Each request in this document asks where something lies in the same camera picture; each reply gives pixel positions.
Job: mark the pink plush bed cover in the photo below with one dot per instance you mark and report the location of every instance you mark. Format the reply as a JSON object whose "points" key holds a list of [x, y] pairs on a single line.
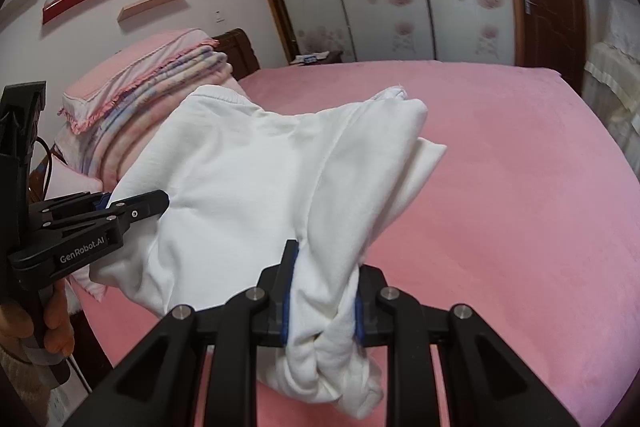
{"points": [[531, 217]]}

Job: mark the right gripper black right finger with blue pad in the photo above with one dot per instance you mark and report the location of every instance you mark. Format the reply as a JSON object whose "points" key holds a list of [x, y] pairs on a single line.
{"points": [[448, 367]]}

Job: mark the furniture under cream lace cover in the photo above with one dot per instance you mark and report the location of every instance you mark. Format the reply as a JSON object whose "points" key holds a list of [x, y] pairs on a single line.
{"points": [[612, 79]]}

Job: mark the nightstand with small items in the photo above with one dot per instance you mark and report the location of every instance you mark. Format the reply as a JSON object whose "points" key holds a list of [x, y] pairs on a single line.
{"points": [[322, 58]]}

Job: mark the pink wall shelf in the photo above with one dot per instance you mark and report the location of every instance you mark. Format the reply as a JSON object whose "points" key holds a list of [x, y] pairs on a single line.
{"points": [[138, 7]]}

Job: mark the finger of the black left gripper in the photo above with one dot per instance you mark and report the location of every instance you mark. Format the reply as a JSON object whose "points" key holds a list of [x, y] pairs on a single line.
{"points": [[130, 210]]}

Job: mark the beige wall shelf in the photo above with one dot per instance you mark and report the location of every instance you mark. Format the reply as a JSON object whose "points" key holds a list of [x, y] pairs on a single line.
{"points": [[14, 9]]}

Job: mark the dark wooden headboard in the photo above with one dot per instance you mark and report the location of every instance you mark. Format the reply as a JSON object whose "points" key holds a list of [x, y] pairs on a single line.
{"points": [[239, 50]]}

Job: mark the stack of folded blankets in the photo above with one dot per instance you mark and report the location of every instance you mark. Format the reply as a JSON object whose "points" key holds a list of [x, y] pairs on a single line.
{"points": [[114, 111]]}

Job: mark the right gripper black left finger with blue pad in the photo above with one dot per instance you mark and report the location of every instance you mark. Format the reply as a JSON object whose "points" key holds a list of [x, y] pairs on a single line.
{"points": [[197, 367]]}

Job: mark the white sweatshirt with orange stripes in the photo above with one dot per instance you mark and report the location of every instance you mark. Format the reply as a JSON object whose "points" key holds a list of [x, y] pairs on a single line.
{"points": [[241, 182]]}

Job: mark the white wall switch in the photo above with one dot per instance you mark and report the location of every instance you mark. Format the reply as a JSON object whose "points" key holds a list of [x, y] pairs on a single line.
{"points": [[219, 17]]}

